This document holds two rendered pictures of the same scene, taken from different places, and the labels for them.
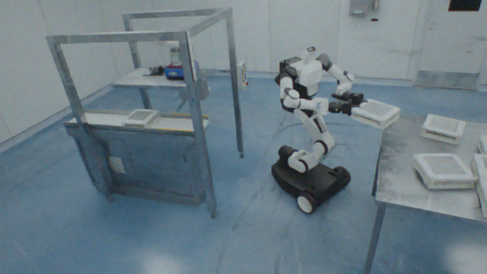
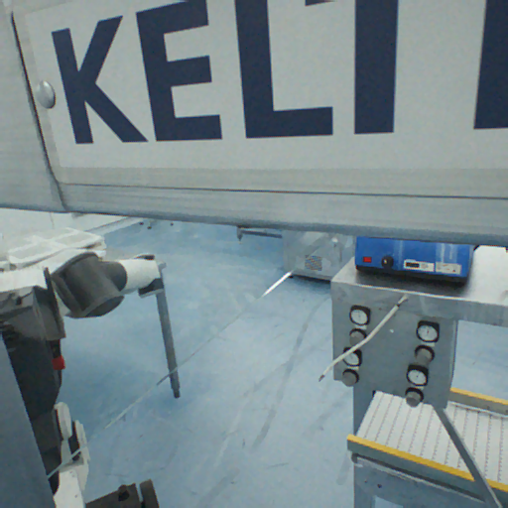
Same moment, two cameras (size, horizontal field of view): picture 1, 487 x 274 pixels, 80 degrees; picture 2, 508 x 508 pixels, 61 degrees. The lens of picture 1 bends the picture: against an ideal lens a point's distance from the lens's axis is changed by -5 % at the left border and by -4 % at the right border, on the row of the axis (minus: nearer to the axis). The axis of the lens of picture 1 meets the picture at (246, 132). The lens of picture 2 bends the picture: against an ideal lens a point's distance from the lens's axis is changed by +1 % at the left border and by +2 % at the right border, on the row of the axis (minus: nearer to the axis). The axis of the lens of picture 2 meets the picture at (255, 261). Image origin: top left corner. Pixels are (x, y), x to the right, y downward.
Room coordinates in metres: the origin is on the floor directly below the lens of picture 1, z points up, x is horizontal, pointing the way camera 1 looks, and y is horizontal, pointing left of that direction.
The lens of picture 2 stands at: (3.12, 0.34, 1.61)
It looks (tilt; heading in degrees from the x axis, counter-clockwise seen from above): 20 degrees down; 195
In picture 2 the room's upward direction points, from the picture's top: 5 degrees counter-clockwise
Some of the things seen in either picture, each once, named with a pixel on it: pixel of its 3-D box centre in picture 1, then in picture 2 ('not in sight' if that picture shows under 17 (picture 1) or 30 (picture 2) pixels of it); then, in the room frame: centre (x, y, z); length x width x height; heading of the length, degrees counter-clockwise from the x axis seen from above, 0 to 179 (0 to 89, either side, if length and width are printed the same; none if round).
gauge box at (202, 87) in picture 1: (192, 85); (393, 337); (2.33, 0.40, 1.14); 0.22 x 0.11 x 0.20; 73
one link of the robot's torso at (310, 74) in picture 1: (300, 77); not in sight; (2.40, -0.49, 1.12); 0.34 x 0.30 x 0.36; 129
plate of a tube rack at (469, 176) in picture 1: (443, 167); not in sight; (1.32, -1.11, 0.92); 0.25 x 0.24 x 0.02; 173
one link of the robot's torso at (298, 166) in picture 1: (302, 160); not in sight; (2.36, -0.51, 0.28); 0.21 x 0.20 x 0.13; 39
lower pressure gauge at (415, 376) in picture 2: not in sight; (417, 376); (2.40, 0.44, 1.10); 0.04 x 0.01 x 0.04; 73
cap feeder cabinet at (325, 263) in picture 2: not in sight; (324, 235); (-0.73, 0.02, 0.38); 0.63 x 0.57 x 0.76; 69
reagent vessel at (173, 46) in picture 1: (179, 50); not in sight; (2.25, 0.45, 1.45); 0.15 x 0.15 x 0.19
